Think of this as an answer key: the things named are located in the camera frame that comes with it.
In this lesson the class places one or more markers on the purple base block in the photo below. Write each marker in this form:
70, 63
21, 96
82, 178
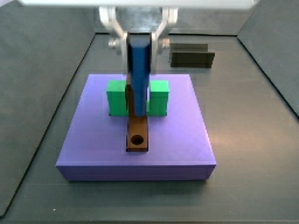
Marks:
121, 148

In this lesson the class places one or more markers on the green left block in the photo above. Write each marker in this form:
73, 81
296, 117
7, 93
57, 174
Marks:
117, 97

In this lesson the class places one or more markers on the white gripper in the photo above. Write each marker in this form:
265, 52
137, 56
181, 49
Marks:
159, 40

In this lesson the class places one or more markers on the blue peg object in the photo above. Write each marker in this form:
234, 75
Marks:
139, 52

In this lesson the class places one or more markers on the green right block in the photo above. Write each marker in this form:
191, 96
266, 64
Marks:
159, 93

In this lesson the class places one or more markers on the brown L-shaped bracket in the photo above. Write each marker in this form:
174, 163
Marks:
137, 139

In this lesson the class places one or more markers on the green block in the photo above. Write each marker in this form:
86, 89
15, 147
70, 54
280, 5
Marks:
159, 93
117, 97

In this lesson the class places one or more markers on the black angled fixture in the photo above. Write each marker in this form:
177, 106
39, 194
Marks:
191, 55

